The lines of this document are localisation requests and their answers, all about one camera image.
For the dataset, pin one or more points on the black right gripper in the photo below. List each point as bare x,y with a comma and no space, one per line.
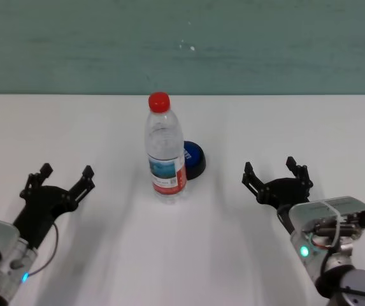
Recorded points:
285,192

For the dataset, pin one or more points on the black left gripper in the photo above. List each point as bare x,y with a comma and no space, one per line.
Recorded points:
42,207

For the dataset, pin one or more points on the blue push button black base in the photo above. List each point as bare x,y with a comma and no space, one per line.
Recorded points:
196,159

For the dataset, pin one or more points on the clear water bottle red cap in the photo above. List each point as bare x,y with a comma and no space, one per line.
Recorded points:
166,153

